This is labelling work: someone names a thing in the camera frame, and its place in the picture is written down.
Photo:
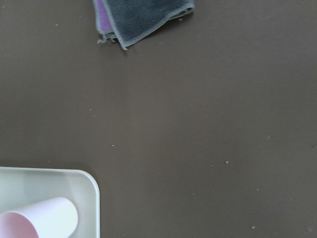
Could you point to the pink cup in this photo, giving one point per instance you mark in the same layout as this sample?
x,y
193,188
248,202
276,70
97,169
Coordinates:
x,y
51,218

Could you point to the cream rabbit tray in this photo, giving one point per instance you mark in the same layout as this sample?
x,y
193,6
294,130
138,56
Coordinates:
x,y
20,187

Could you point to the grey folded cloth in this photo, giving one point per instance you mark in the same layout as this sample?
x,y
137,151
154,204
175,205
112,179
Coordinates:
x,y
133,20

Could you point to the purple folded cloth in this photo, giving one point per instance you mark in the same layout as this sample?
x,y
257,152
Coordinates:
x,y
103,24

